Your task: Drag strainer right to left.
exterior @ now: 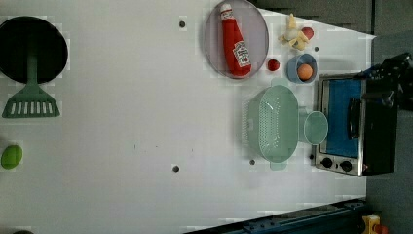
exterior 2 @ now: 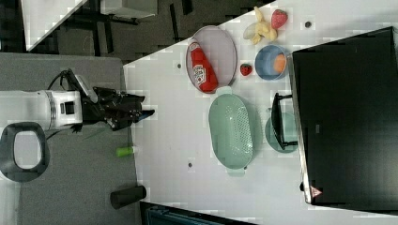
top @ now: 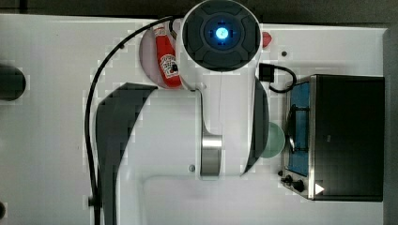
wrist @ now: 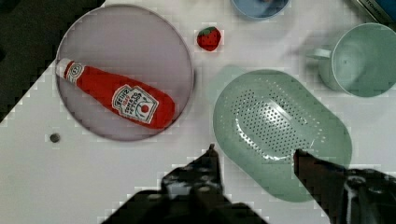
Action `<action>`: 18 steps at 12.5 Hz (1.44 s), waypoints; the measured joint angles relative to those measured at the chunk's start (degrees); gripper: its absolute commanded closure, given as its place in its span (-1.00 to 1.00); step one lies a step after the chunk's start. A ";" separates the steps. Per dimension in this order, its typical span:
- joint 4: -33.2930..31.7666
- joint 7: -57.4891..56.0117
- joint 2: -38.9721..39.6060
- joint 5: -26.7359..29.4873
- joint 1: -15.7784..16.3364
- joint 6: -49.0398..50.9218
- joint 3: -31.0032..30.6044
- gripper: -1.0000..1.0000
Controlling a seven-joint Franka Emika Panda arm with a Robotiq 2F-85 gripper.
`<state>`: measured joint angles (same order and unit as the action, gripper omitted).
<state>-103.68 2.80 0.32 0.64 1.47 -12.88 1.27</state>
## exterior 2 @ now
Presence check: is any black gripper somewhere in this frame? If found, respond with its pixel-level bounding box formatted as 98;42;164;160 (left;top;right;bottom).
82;87;155;131

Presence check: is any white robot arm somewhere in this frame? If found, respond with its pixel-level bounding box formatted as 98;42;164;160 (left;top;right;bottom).
1;87;154;183

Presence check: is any green lime toy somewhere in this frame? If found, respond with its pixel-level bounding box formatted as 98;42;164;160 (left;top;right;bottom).
115;146;138;158

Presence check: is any red plush ketchup bottle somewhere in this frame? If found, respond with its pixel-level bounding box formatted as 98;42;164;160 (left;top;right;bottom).
189;39;219;93

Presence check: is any black cylinder cup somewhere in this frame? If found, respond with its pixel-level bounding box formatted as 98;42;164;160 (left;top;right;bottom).
110;186;146;209

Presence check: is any grey oval plate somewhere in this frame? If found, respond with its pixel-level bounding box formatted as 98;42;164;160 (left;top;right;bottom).
186;25;237;90

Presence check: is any blue crate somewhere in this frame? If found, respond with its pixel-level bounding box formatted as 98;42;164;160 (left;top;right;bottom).
140;202;254;225

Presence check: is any small red strawberry toy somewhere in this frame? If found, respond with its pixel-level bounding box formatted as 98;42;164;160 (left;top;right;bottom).
239;64;253;76

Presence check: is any blue bowl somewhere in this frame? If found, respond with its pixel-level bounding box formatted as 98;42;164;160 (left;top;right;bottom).
254;45;287;81

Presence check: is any peeled banana toy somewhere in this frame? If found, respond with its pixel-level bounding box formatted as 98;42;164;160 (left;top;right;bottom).
243;7;278;45

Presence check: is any orange ball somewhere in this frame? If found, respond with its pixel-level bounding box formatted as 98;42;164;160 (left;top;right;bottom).
273;53;286;73

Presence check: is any mint green mug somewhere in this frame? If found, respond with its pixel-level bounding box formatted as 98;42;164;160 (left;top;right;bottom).
265;109;299;154

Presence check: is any large pink strawberry toy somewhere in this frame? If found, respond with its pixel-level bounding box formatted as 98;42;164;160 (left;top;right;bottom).
271;9;288;29

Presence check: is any black toaster oven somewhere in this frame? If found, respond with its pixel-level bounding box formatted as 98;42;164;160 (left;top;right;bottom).
288;27;398;215

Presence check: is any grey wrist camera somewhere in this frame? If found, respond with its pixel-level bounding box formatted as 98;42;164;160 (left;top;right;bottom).
76;75;99;103

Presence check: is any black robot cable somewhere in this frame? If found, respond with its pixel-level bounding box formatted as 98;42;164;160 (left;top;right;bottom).
46;68;79;91

